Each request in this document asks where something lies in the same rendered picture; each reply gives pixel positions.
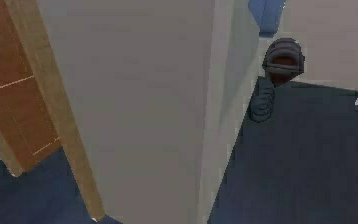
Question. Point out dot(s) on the dark red ribbed trash can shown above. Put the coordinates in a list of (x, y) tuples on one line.
[(283, 60)]

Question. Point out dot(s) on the brown wooden room door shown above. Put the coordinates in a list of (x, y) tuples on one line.
[(15, 100)]

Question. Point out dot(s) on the blue window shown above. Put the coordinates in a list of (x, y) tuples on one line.
[(266, 15)]

